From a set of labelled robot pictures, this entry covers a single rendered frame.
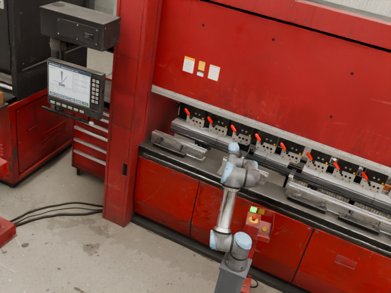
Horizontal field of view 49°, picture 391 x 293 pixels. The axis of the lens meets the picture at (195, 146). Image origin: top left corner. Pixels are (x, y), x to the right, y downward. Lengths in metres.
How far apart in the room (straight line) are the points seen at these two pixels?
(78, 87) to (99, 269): 1.52
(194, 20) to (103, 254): 2.09
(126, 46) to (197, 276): 1.99
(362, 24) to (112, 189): 2.44
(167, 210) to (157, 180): 0.31
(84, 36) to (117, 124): 0.84
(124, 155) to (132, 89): 0.61
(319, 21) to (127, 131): 1.69
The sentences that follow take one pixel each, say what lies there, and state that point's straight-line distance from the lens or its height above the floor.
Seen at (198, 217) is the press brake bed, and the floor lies 0.40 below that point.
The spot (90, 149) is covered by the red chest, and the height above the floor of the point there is 0.42.
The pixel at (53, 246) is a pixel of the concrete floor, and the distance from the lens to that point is 3.95.
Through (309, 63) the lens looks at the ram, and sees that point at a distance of 3.00.
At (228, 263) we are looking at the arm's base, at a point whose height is 0.80.
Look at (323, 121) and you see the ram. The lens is 3.11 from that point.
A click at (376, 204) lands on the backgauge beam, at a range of 3.66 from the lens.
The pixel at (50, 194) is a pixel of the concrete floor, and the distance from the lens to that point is 4.48.
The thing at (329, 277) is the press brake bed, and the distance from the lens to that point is 3.67.
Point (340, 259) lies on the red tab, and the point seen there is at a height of 0.59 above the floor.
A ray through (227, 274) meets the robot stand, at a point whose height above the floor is 0.74.
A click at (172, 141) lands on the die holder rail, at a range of 3.61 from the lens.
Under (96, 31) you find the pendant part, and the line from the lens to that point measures 3.01.
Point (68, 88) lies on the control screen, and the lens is 3.25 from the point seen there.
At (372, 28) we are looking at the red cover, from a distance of 2.89.
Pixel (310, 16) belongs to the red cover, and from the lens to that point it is 2.92.
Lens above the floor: 2.78
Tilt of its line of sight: 31 degrees down
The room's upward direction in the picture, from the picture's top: 11 degrees clockwise
